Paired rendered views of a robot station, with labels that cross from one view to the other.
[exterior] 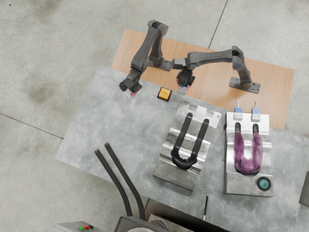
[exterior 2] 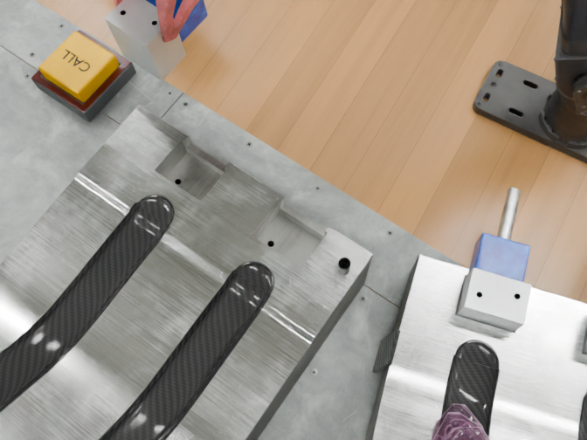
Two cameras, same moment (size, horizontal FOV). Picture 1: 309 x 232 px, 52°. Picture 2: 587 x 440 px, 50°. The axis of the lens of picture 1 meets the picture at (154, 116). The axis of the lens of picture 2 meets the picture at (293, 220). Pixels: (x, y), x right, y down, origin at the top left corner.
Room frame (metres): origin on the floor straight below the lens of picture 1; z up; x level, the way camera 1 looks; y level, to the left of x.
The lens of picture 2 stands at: (0.35, -0.37, 1.39)
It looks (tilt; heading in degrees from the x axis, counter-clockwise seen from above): 68 degrees down; 8
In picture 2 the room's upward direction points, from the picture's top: 4 degrees counter-clockwise
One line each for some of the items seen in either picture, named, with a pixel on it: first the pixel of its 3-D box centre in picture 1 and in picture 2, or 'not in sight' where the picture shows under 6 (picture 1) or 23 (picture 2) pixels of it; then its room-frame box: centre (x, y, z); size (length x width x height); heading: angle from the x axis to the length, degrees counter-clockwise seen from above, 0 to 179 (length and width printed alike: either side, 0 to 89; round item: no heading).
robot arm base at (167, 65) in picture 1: (157, 60); not in sight; (0.97, -0.08, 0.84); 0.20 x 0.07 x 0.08; 65
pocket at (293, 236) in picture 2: (208, 113); (292, 237); (0.54, -0.34, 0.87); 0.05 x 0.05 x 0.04; 59
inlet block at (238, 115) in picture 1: (237, 109); (500, 253); (0.54, -0.53, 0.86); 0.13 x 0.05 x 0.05; 167
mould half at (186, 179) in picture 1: (187, 143); (67, 415); (0.37, -0.17, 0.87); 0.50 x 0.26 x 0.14; 149
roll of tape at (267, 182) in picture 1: (263, 184); not in sight; (0.07, -0.55, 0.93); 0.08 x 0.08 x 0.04
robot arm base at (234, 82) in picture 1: (245, 83); (583, 105); (0.72, -0.62, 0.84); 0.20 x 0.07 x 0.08; 65
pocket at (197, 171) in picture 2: (192, 107); (196, 175); (0.59, -0.25, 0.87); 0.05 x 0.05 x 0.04; 59
